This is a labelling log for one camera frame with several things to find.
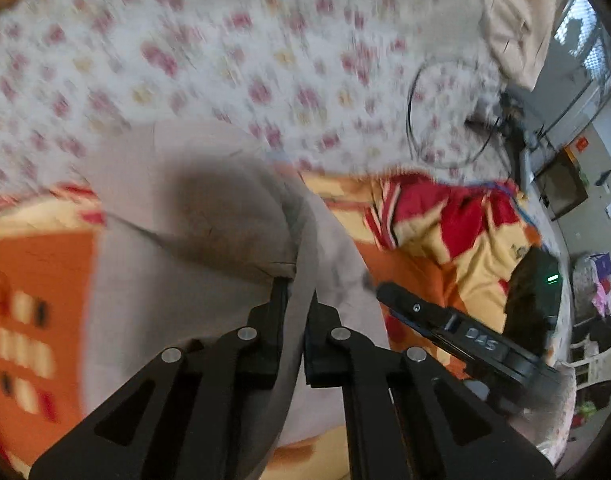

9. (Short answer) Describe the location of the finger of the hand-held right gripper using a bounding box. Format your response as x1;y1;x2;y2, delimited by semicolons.
376;282;467;342

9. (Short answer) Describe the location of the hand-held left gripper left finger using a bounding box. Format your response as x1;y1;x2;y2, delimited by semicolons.
30;279;290;480

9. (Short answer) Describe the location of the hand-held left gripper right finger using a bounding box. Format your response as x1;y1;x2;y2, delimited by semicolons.
304;291;557;480

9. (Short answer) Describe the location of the beige sweater with striped cuffs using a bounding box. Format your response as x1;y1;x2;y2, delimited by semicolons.
83;120;391;480

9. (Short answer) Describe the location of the pile of colourful clothes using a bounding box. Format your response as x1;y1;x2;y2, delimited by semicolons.
574;252;611;317

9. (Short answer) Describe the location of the white plastic chair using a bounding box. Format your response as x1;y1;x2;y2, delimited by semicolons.
560;335;611;403

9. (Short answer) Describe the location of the dark flat screen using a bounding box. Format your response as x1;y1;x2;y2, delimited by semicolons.
533;152;589;222

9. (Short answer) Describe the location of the orange red printed blanket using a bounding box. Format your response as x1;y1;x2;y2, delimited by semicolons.
0;170;571;480

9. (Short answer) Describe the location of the floral bed sheet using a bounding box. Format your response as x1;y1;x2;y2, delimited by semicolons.
0;0;516;201

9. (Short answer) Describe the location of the beige cloth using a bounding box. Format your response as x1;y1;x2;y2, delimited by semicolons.
475;0;571;91

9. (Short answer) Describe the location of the window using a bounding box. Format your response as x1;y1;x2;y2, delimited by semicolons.
554;0;611;73

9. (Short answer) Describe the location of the black cable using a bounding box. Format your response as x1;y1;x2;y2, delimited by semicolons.
407;59;503;170

